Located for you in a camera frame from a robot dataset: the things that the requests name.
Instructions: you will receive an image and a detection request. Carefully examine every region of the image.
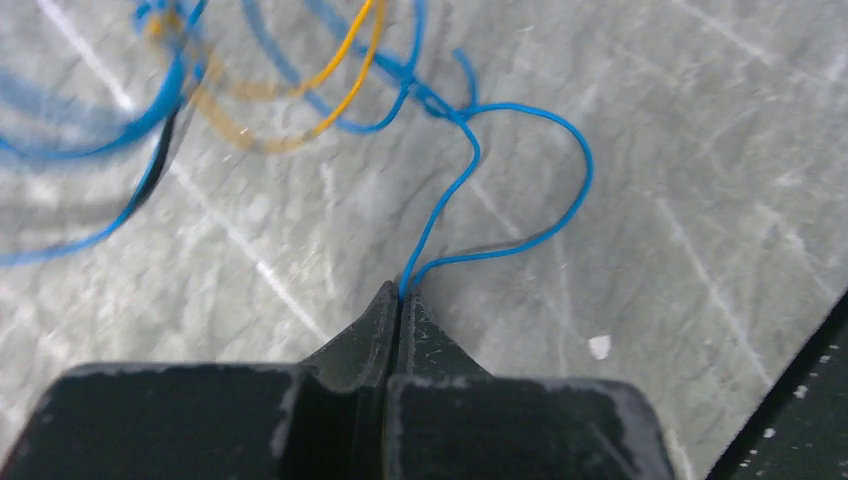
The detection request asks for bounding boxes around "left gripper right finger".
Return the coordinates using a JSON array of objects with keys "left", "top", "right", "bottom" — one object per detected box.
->
[{"left": 382, "top": 292, "right": 675, "bottom": 479}]

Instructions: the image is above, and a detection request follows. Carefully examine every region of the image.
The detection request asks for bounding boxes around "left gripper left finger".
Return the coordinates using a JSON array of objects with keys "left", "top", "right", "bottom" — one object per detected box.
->
[{"left": 1, "top": 282, "right": 399, "bottom": 479}]

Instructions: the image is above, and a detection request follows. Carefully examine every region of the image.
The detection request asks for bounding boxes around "black aluminium base frame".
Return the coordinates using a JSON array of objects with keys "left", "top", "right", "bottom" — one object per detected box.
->
[{"left": 707, "top": 296, "right": 847, "bottom": 479}]

